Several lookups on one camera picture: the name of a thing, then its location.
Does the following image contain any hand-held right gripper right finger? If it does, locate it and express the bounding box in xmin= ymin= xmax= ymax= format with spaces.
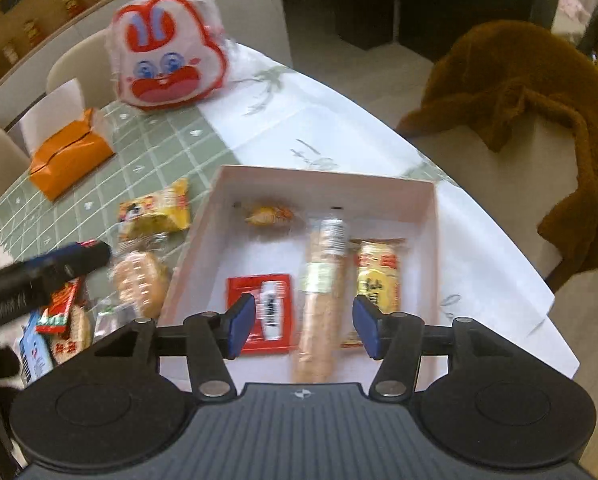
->
xmin=353 ymin=294 xmax=510 ymax=401

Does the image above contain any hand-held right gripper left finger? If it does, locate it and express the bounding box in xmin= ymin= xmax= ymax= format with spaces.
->
xmin=96 ymin=292 xmax=257 ymax=401

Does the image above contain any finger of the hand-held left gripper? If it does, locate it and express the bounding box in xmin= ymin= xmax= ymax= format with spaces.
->
xmin=26 ymin=241 xmax=112 ymax=281

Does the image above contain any red sachet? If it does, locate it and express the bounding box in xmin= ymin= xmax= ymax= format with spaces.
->
xmin=226 ymin=274 xmax=295 ymax=356

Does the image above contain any long bread packet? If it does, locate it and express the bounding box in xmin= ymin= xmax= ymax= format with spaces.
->
xmin=291 ymin=207 xmax=352 ymax=386

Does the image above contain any yellow rice cracker packet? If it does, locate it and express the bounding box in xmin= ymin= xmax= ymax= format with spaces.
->
xmin=341 ymin=238 xmax=408 ymax=348

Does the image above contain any red green snack packet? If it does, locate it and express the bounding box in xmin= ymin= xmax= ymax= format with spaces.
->
xmin=35 ymin=280 xmax=84 ymax=336

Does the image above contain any blue snack packet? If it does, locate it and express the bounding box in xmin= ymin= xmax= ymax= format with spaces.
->
xmin=16 ymin=312 xmax=54 ymax=387

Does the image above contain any round bread packet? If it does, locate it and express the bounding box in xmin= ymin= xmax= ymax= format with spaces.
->
xmin=110 ymin=249 xmax=172 ymax=320

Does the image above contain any round rice cracker packet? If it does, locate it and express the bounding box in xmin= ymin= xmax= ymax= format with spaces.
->
xmin=51 ymin=305 xmax=94 ymax=366

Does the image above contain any pink cardboard box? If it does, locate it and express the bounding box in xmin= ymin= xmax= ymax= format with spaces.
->
xmin=156 ymin=164 xmax=452 ymax=396

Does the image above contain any yellow cartoon snack packet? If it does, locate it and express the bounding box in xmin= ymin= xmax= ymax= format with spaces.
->
xmin=118 ymin=178 xmax=192 ymax=242

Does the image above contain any small candy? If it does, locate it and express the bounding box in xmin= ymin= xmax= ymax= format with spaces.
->
xmin=236 ymin=202 xmax=297 ymax=228

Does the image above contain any orange tissue box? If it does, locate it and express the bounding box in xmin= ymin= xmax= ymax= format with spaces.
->
xmin=29 ymin=107 xmax=116 ymax=203

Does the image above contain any white tissue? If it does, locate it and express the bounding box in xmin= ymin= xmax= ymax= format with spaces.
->
xmin=19 ymin=77 xmax=87 ymax=156

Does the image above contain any white printed tablecloth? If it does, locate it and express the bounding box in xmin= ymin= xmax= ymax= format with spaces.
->
xmin=199 ymin=42 xmax=580 ymax=381

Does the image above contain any rabbit-shaped snack bag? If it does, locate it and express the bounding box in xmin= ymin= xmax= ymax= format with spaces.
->
xmin=106 ymin=0 xmax=230 ymax=113

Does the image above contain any brown fur coat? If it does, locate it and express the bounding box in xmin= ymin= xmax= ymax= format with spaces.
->
xmin=396 ymin=20 xmax=598 ymax=293

